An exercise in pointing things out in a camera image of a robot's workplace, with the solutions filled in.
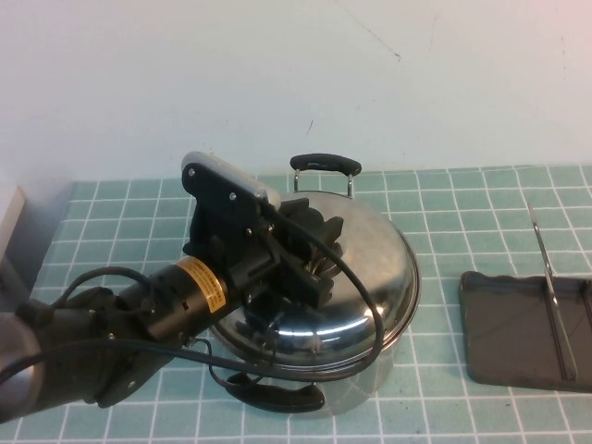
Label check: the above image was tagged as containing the short black arm cable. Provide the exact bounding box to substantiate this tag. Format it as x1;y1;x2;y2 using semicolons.
59;265;158;325

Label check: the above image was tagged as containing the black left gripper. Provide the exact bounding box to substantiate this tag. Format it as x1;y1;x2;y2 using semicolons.
184;197;344;311

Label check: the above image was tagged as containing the long black camera cable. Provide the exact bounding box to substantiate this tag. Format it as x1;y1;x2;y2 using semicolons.
0;207;385;385

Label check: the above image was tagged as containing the steel pot with black handles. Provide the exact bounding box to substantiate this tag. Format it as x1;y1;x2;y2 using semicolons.
210;154;422;413

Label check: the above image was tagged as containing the white grey panel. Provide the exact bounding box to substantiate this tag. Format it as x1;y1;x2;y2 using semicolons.
0;184;34;315

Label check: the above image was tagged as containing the steel pot lid black knob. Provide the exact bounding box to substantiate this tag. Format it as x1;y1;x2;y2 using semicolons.
212;191;422;371

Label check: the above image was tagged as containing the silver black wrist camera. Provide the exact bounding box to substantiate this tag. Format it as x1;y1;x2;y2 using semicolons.
179;150;282;218

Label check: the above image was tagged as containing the grey lid rack with wires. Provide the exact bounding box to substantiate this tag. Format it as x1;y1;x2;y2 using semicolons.
460;201;592;386

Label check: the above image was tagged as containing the green checked tablecloth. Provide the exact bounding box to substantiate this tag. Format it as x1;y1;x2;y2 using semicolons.
0;164;592;444

